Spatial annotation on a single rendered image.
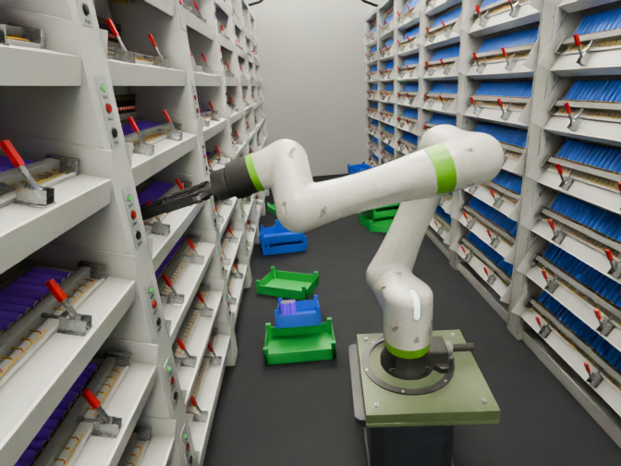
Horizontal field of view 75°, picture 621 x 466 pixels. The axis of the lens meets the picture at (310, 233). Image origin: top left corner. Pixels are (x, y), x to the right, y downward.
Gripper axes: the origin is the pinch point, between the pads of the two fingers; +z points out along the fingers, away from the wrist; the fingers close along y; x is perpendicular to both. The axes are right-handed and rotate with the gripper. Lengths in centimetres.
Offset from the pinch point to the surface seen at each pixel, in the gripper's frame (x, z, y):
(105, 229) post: 3.4, -0.7, -25.4
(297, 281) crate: -87, -8, 117
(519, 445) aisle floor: -104, -73, -6
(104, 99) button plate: 24.5, -9.9, -21.1
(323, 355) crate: -88, -19, 43
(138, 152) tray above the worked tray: 13.8, -3.1, -0.9
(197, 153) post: 5.6, -3.7, 44.6
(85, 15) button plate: 37.3, -13.3, -21.1
